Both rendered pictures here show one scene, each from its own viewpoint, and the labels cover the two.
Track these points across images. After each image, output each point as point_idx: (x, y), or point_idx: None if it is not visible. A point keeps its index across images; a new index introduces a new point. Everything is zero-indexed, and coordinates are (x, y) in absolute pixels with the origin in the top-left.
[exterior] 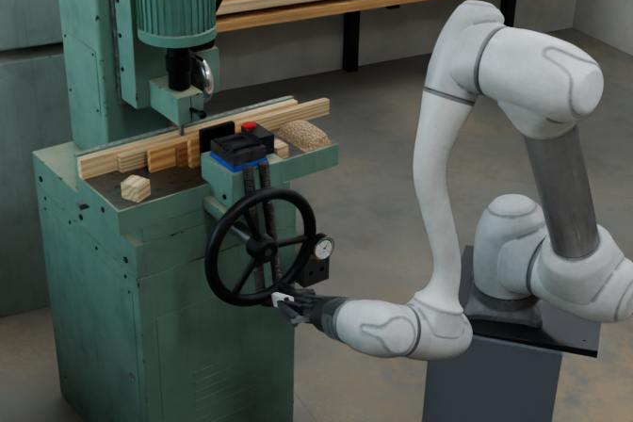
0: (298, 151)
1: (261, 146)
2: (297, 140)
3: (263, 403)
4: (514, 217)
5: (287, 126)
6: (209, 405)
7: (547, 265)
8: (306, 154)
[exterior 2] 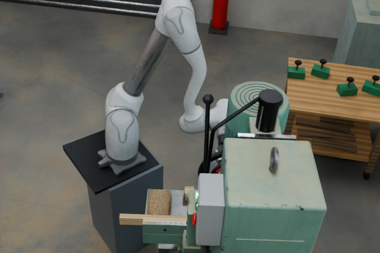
0: (175, 193)
1: (220, 159)
2: (170, 197)
3: None
4: (130, 112)
5: (167, 206)
6: None
7: (142, 100)
8: (172, 190)
